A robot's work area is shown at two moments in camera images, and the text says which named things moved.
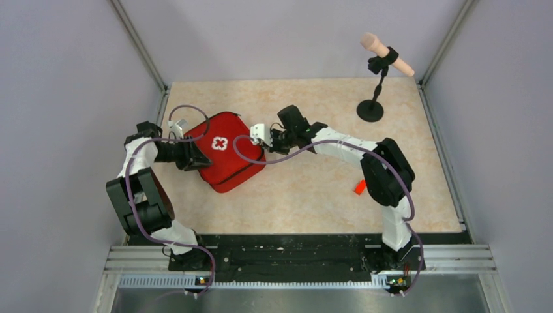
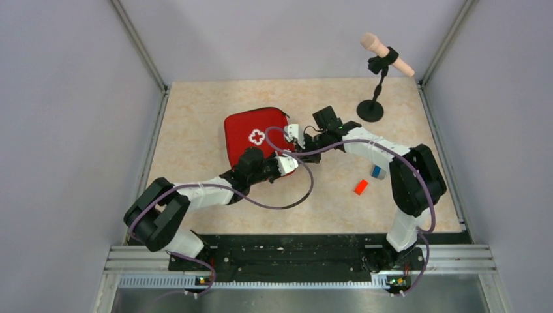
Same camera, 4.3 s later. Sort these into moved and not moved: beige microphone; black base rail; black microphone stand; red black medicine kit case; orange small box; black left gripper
Moved: black left gripper; red black medicine kit case
Not moved: beige microphone; orange small box; black microphone stand; black base rail
